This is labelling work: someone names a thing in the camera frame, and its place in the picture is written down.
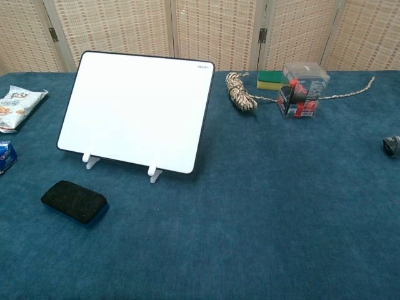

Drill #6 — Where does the black whiteboard eraser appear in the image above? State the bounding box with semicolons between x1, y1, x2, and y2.
40;179;110;229

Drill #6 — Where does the small black clip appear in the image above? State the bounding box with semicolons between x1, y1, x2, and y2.
382;135;400;158

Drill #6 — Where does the blue white toothpaste box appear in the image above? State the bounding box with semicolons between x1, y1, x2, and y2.
0;140;19;175

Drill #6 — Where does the woven bamboo folding screen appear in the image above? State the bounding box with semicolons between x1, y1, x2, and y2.
0;0;400;78

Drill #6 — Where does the white plastic board stand foot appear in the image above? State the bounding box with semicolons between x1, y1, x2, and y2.
82;151;101;171
147;164;164;184

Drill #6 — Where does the white snack bag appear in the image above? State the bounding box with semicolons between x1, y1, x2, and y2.
0;84;49;134

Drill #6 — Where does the beige patterned rope bundle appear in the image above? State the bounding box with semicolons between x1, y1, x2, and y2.
225;71;376;112

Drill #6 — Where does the clear box with red item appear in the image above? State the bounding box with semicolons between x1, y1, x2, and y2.
277;62;331;119

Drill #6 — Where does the blue felt table cover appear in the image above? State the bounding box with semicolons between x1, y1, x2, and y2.
0;71;400;300

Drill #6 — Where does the white rectangular board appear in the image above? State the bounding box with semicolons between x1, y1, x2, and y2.
56;51;216;175

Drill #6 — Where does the green yellow sponge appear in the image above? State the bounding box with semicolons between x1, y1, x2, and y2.
256;70;287;91

